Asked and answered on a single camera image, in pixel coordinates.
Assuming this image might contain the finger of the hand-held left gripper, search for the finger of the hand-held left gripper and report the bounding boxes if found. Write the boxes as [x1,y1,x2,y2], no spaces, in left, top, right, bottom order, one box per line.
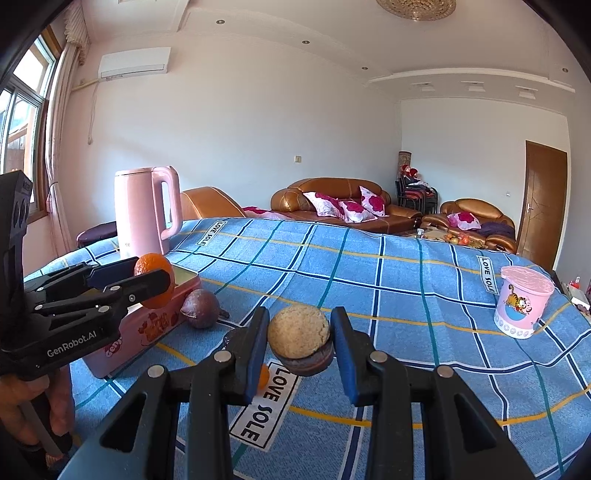
[30,270,171,320]
[25,257,139,301]

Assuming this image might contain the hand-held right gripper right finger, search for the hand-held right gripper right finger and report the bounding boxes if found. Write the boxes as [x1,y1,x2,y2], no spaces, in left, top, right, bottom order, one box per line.
[330,305,536,480]

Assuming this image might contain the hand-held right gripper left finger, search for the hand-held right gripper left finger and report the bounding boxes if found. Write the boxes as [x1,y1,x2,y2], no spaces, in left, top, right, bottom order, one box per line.
[81,305,271,480]

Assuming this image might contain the orange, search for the orange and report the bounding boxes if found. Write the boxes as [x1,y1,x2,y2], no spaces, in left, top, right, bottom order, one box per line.
[134,253,176,309]

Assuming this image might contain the pink tin box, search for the pink tin box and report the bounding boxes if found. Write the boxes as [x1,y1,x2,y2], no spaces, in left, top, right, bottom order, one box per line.
[83,270,204,379]

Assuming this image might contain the cut dark purple fruit half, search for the cut dark purple fruit half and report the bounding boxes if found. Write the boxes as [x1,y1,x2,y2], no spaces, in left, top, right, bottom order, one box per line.
[268,304,335,377]

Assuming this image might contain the person's left hand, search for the person's left hand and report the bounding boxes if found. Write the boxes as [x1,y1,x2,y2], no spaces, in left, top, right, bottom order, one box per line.
[0,364,75,464]

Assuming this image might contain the dark purple round stool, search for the dark purple round stool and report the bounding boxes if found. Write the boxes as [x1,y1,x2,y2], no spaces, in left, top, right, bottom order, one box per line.
[76,220,118,247]

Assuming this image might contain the dark purple passion fruit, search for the dark purple passion fruit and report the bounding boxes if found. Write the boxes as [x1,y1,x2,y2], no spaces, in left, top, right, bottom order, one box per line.
[180,288,221,329]

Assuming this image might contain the pink electric kettle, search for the pink electric kettle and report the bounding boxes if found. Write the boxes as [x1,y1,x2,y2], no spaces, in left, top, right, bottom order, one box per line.
[114,166,183,264]

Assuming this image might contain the blue checked tablecloth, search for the blue checked tablecloth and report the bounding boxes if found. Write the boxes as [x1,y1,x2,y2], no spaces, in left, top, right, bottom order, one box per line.
[23,217,591,480]

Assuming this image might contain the tan leather armchair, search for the tan leather armchair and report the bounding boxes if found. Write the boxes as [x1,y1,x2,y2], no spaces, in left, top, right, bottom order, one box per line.
[179,186,247,221]

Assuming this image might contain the pink flowered cloth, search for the pink flowered cloth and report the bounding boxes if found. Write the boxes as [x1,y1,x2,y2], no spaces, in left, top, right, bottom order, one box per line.
[242,206,291,220]

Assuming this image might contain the pale pink curtain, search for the pale pink curtain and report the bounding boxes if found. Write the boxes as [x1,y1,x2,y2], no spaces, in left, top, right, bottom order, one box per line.
[44,0,93,250]

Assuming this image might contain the white magenta flowered cushion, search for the white magenta flowered cushion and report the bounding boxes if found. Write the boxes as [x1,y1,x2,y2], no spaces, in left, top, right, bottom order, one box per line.
[447,211,481,230]
[359,186,387,217]
[302,191,345,219]
[338,200,377,223]

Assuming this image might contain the cluttered coffee table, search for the cluttered coffee table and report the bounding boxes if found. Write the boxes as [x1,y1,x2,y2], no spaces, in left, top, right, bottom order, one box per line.
[399,226,490,250]

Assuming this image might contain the air conditioner pipe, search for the air conditioner pipe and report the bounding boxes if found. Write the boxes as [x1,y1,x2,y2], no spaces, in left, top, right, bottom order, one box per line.
[76,78,100,146]

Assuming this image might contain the brown leather sofa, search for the brown leather sofa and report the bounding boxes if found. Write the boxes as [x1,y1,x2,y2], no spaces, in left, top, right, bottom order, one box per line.
[270,178,423,236]

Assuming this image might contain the window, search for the window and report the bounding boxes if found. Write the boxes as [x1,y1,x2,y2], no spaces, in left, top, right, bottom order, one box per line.
[0,28,61,176]

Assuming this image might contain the stacked black red chairs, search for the stacked black red chairs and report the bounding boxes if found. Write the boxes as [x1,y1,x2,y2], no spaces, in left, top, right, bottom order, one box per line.
[394,178,438,214]

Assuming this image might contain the pink cartoon cup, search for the pink cartoon cup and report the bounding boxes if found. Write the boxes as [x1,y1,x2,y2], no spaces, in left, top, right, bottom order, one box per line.
[493,265,556,340]

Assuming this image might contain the brown leather armchair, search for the brown leather armchair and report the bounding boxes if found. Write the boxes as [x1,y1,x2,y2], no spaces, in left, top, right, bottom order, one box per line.
[420,198,517,254]

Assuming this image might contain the brown wooden door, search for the brown wooden door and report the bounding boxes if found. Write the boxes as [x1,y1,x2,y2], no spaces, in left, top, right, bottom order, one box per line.
[516,141,568,268]

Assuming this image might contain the golden ceiling lamp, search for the golden ceiling lamp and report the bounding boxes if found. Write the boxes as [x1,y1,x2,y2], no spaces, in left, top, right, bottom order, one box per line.
[376,0,457,21]

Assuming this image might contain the white wall air conditioner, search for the white wall air conditioner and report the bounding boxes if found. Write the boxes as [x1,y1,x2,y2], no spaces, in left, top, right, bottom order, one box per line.
[98,50,171,80]

